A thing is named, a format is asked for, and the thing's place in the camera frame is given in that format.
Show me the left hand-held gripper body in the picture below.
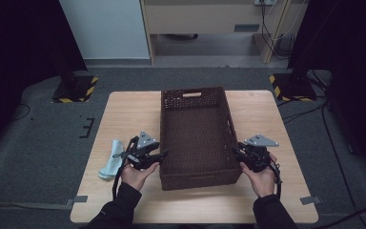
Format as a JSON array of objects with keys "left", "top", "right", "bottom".
[{"left": 126, "top": 130, "right": 162, "bottom": 172}]

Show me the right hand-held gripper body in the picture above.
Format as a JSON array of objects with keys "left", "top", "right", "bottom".
[{"left": 239, "top": 133, "right": 280, "bottom": 174}]

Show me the light blue cloth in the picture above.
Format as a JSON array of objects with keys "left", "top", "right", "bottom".
[{"left": 97, "top": 138, "right": 125, "bottom": 181}]

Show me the brown wicker basket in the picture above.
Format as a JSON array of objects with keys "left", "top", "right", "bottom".
[{"left": 159, "top": 86, "right": 243, "bottom": 192}]

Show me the person's left hand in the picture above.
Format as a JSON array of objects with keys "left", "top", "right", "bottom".
[{"left": 120, "top": 160, "right": 161, "bottom": 193}]

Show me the person's right hand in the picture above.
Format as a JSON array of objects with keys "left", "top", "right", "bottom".
[{"left": 239, "top": 152, "right": 279, "bottom": 199}]

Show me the black yellow striped stand base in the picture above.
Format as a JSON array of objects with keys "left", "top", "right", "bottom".
[
  {"left": 51, "top": 71, "right": 99, "bottom": 104},
  {"left": 269, "top": 72, "right": 318, "bottom": 103}
]

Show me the white cabinet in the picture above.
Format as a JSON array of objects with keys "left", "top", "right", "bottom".
[{"left": 59, "top": 0, "right": 151, "bottom": 60}]

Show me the black curtain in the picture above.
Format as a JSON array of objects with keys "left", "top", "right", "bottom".
[
  {"left": 287, "top": 0, "right": 366, "bottom": 179},
  {"left": 0, "top": 0, "right": 89, "bottom": 156}
]

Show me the light wooden desk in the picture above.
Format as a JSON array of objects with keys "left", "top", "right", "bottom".
[{"left": 139, "top": 0, "right": 293, "bottom": 65}]

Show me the right hand-held gripper cable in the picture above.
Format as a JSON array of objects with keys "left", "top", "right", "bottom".
[{"left": 268, "top": 161, "right": 283, "bottom": 200}]

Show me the hand-held gripper cable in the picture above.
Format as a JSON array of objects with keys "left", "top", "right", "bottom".
[
  {"left": 112, "top": 135, "right": 140, "bottom": 202},
  {"left": 268, "top": 161, "right": 283, "bottom": 200}
]

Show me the left hand-held gripper cable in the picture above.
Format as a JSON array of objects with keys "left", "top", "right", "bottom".
[{"left": 112, "top": 135, "right": 140, "bottom": 202}]

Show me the short black floor cable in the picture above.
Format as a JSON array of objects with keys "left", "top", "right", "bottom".
[{"left": 281, "top": 102, "right": 327, "bottom": 124}]

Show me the long thin black floor cable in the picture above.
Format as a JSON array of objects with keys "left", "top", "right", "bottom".
[{"left": 321, "top": 102, "right": 366, "bottom": 229}]

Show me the bundle of hanging cables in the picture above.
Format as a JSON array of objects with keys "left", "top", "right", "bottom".
[{"left": 260, "top": 0, "right": 297, "bottom": 61}]

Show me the thick black floor cable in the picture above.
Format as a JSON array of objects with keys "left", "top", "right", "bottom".
[{"left": 311, "top": 204, "right": 366, "bottom": 229}]

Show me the looped thin black floor cable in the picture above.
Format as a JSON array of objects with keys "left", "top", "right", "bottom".
[{"left": 10, "top": 103, "right": 31, "bottom": 122}]

